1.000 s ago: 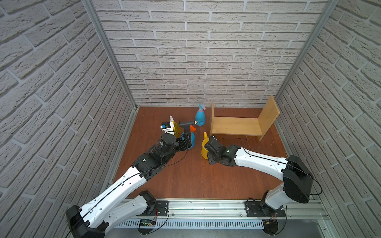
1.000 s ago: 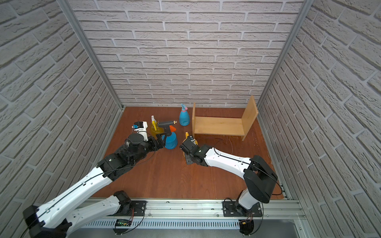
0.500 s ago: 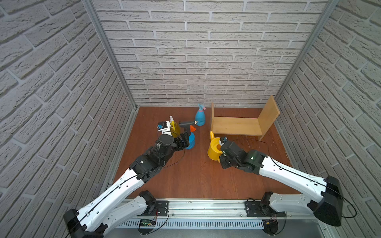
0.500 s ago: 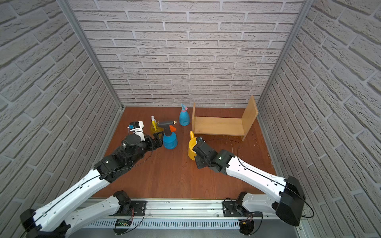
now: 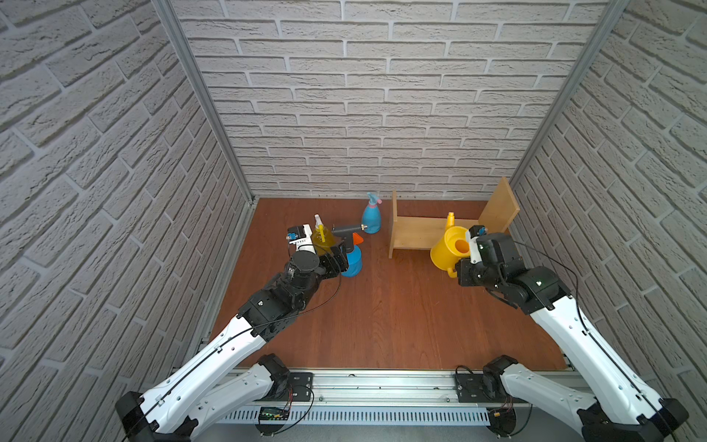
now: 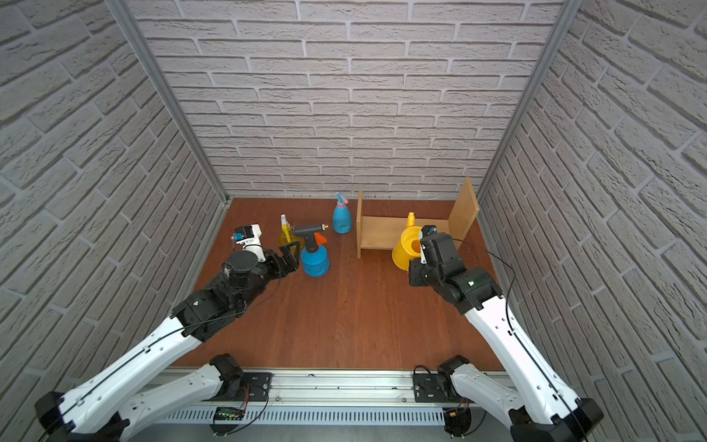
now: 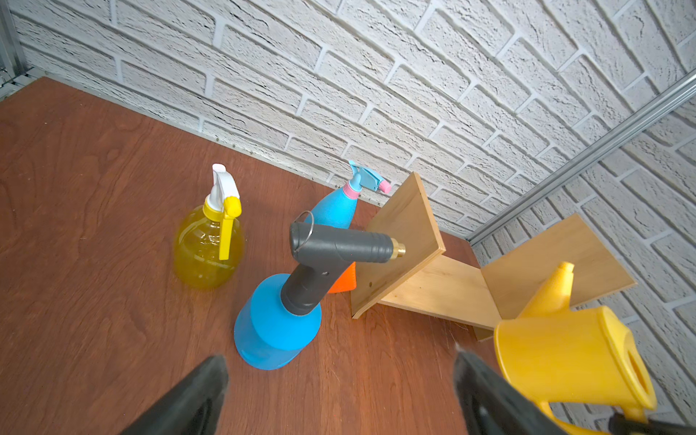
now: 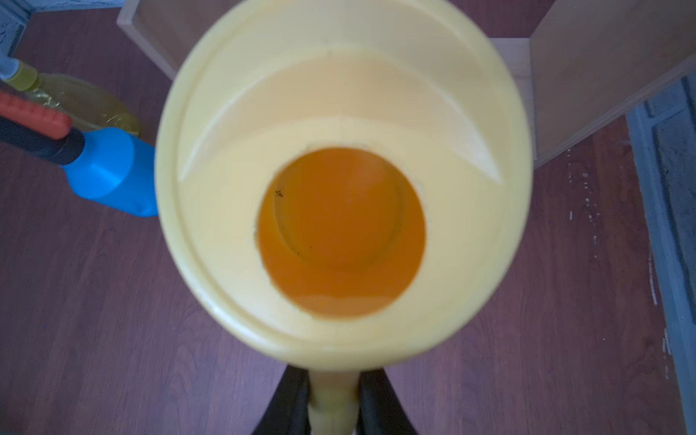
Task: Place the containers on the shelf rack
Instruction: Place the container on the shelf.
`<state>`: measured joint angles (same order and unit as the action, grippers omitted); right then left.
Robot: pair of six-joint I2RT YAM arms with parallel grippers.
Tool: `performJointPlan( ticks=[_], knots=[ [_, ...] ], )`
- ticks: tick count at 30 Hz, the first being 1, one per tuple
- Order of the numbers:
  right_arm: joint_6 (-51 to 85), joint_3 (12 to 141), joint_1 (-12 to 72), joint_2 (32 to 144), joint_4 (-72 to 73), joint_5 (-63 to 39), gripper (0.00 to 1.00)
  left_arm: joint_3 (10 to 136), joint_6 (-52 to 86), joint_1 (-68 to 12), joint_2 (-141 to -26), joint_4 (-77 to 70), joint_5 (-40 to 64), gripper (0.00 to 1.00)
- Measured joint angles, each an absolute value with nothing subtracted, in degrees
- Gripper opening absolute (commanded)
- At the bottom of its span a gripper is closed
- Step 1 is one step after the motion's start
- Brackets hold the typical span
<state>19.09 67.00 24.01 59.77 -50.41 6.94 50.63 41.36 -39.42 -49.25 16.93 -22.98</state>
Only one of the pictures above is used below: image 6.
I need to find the small blue spray bottle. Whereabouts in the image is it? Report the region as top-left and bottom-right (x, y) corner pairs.
(333, 193), (354, 235)

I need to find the right aluminium corner post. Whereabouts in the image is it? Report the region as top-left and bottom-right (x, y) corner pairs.
(476, 0), (587, 203)

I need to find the yellow watering can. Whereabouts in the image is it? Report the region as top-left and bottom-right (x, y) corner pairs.
(392, 212), (421, 272)

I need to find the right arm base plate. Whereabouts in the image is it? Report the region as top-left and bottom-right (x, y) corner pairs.
(412, 370), (482, 404)

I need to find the wooden shelf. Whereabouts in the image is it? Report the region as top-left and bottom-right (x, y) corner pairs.
(355, 177), (481, 260)

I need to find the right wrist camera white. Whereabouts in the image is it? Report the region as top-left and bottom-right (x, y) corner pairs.
(419, 225), (437, 265)

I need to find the yellow transparent spray bottle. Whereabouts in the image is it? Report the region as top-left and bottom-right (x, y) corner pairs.
(279, 214), (305, 248)

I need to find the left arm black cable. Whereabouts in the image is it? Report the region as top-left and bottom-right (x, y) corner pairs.
(38, 275), (283, 438)

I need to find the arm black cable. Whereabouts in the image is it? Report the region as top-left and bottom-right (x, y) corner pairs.
(38, 275), (283, 438)
(449, 236), (587, 438)

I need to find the aluminium corner post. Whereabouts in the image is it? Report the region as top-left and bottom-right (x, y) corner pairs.
(106, 0), (229, 206)
(476, 0), (587, 203)

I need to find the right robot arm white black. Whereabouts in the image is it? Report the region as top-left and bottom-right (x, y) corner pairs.
(408, 226), (603, 441)

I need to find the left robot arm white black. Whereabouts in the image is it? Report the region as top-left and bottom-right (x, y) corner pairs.
(35, 242), (301, 441)

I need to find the blue pressure sprayer black handle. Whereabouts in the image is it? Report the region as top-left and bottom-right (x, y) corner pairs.
(294, 224), (330, 277)

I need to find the green circuit board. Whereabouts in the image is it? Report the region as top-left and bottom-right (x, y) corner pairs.
(214, 407), (246, 423)

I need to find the left aluminium corner post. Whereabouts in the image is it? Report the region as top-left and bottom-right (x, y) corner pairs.
(106, 0), (229, 206)

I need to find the black round connector box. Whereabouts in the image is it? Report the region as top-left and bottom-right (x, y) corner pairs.
(443, 408), (472, 438)

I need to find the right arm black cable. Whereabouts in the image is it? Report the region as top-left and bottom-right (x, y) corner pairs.
(449, 236), (587, 438)

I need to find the aluminium mounting rail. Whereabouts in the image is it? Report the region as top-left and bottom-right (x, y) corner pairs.
(155, 369), (514, 435)

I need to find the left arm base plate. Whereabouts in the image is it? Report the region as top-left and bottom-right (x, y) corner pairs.
(210, 372), (274, 403)

